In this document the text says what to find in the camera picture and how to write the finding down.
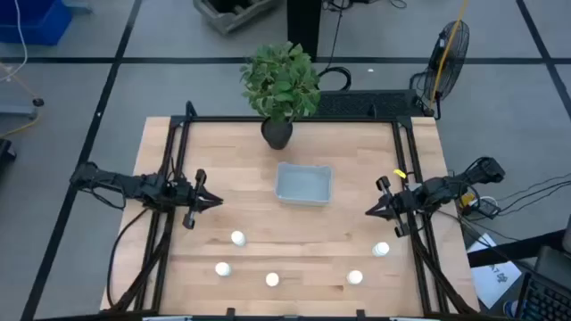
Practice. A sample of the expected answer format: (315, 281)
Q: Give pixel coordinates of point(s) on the dark plant pot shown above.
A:
(276, 136)

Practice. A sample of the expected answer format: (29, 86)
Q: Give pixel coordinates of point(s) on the black square column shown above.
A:
(304, 27)

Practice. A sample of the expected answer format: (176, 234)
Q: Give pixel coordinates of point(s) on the white printed paper sheet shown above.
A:
(495, 276)

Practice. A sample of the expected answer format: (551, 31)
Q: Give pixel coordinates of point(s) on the green leafy plant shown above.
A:
(281, 82)

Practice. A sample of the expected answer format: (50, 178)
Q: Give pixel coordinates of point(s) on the grey wooden crate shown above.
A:
(232, 20)

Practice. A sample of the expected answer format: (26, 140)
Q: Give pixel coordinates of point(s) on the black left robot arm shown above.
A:
(116, 180)

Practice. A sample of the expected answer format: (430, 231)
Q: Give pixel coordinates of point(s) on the grey stand base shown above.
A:
(18, 110)

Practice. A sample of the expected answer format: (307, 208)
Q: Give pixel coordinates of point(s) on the black keyboard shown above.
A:
(546, 298)

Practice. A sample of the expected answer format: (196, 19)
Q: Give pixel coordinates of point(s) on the black metal table frame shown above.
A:
(223, 119)

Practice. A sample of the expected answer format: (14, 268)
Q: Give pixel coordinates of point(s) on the grey plastic basket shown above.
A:
(303, 185)

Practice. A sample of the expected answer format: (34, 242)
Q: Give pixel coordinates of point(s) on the black beam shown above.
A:
(508, 250)

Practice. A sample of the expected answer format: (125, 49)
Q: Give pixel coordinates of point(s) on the yellow pole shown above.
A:
(457, 27)

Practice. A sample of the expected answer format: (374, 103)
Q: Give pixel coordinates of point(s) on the black standing fan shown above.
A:
(435, 84)

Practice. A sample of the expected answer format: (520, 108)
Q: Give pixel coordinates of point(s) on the black perforated mat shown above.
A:
(357, 104)

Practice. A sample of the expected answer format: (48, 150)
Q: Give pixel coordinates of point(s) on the yellow tag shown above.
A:
(399, 173)

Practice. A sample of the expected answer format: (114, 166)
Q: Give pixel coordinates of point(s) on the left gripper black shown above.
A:
(192, 200)

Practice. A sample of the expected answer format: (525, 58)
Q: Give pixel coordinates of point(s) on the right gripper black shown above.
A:
(403, 200)

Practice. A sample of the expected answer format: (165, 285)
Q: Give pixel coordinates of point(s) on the blue plastic bin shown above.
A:
(40, 20)

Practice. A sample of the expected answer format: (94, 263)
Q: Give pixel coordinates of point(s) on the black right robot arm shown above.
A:
(446, 187)

